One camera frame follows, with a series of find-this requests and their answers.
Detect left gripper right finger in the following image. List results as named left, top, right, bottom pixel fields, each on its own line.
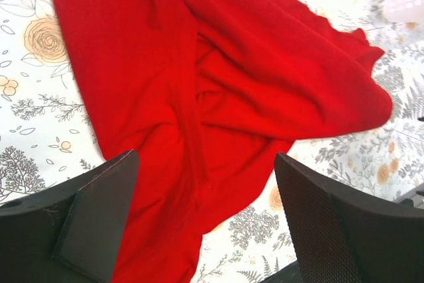
left=274, top=153, right=423, bottom=282

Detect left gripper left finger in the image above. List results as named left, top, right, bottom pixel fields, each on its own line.
left=1, top=150, right=140, bottom=282

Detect red t-shirt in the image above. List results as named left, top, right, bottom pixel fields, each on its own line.
left=54, top=0, right=392, bottom=282

